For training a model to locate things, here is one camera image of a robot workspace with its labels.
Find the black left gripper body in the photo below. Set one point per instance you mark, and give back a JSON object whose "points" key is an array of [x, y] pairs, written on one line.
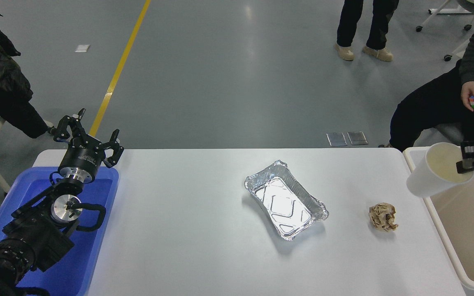
{"points": [[81, 158]]}

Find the white paper cup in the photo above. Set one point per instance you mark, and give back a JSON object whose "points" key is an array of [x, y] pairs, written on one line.
{"points": [[430, 176]]}

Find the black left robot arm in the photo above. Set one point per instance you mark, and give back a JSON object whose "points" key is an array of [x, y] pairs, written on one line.
{"points": [[35, 238]]}

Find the person's right hand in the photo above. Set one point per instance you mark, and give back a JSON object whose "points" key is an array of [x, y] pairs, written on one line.
{"points": [[467, 91]]}

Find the large pale bin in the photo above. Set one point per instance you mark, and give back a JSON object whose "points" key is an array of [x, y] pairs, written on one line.
{"points": [[467, 230]]}

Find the seated person with cube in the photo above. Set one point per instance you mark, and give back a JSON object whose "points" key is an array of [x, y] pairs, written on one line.
{"points": [[426, 111]]}

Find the blue plastic tray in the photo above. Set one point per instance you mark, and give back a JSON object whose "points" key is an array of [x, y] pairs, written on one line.
{"points": [[97, 230]]}

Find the person in dark clothes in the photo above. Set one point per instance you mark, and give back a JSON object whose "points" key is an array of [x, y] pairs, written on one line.
{"points": [[2, 90]]}

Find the white wheeled chair base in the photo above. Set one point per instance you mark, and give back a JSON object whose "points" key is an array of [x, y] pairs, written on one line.
{"points": [[448, 58]]}

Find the crumpled tan paper ball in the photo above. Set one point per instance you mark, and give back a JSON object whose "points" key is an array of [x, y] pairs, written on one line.
{"points": [[383, 218]]}

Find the clear floor plate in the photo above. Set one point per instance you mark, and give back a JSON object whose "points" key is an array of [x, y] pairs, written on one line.
{"points": [[337, 139], [358, 138]]}

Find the silver foil tray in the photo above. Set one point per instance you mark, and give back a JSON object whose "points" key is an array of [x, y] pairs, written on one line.
{"points": [[286, 201]]}

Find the walking person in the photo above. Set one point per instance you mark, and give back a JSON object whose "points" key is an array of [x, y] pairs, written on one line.
{"points": [[350, 20]]}

